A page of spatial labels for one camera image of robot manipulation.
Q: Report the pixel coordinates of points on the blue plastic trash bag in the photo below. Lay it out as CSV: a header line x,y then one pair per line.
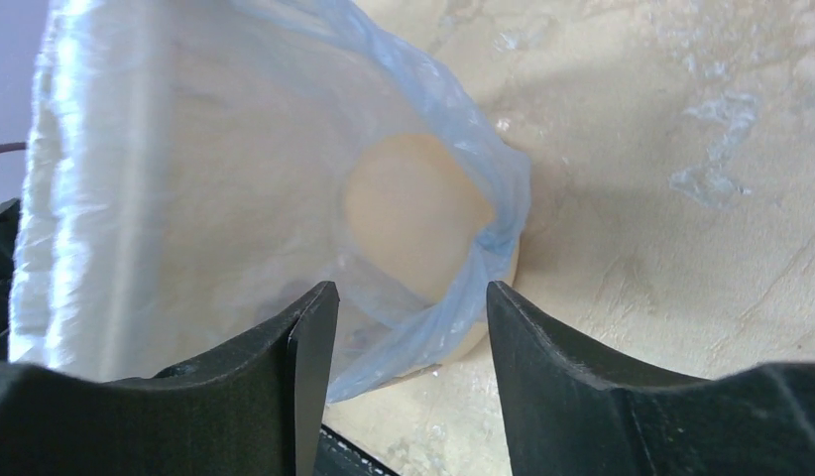
x,y
186,168

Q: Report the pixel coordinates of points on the beige paper trash bin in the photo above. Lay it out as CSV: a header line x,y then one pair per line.
x,y
424,237

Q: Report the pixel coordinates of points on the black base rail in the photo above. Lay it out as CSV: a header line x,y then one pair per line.
x,y
337,456

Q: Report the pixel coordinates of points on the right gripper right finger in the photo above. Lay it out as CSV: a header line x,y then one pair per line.
x,y
574,406

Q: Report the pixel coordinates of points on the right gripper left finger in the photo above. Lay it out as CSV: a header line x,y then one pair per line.
x,y
252,405

